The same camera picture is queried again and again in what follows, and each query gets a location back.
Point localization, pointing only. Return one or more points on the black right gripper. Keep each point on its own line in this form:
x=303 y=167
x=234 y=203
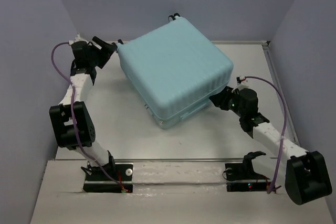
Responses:
x=219 y=99

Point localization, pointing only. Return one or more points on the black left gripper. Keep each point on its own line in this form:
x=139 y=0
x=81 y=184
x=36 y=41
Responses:
x=106 y=53

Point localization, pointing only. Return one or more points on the light blue hard-shell suitcase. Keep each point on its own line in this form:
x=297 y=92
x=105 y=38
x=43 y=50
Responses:
x=174 y=69

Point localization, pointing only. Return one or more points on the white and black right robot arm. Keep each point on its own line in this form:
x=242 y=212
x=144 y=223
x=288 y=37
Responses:
x=306 y=176

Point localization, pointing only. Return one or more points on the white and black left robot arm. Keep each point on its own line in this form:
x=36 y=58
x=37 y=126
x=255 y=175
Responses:
x=71 y=122

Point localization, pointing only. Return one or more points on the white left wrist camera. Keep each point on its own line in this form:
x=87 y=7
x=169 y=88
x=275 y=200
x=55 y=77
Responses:
x=77 y=38

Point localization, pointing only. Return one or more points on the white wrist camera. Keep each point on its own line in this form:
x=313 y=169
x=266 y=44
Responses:
x=242 y=83
x=77 y=38

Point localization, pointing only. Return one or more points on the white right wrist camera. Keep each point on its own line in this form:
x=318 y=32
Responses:
x=242 y=83

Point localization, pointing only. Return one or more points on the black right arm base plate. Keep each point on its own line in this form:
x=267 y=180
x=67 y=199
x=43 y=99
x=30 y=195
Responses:
x=242 y=179

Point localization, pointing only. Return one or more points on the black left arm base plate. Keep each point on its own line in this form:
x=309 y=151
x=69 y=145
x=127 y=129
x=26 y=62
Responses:
x=97 y=182

